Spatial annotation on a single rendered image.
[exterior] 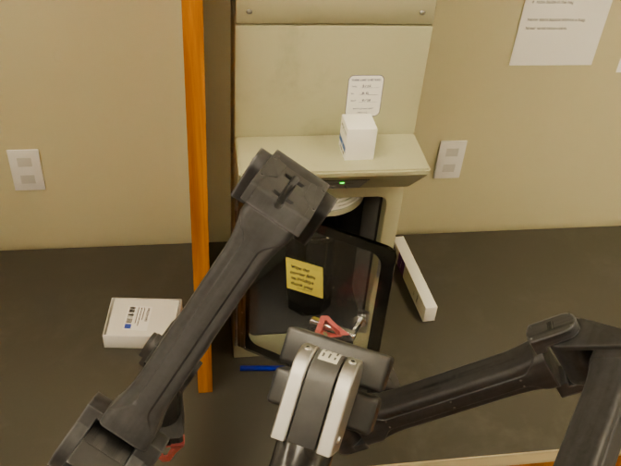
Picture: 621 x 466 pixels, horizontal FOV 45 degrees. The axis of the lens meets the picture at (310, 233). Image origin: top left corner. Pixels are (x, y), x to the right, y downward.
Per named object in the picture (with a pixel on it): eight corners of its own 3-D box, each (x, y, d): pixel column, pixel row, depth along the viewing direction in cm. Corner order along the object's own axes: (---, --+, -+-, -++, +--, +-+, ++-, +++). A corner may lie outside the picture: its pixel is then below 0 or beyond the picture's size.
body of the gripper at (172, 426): (182, 394, 127) (180, 365, 123) (183, 445, 120) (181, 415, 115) (143, 397, 126) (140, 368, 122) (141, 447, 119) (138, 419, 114)
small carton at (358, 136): (338, 144, 129) (341, 114, 125) (367, 143, 130) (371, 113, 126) (344, 160, 125) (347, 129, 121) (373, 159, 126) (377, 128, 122)
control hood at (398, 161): (233, 183, 135) (233, 136, 129) (407, 178, 140) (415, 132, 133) (237, 223, 126) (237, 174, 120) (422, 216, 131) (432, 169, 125)
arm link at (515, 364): (578, 331, 98) (609, 388, 102) (572, 305, 103) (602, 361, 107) (306, 422, 116) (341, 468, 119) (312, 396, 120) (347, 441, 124)
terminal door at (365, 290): (239, 344, 161) (240, 194, 136) (371, 398, 152) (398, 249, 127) (237, 347, 160) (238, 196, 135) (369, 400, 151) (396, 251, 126)
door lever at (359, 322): (320, 310, 143) (321, 300, 141) (365, 327, 140) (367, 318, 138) (308, 328, 139) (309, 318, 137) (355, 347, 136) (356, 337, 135)
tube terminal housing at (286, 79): (226, 280, 183) (225, -33, 135) (355, 274, 188) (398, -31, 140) (233, 358, 164) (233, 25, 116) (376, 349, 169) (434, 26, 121)
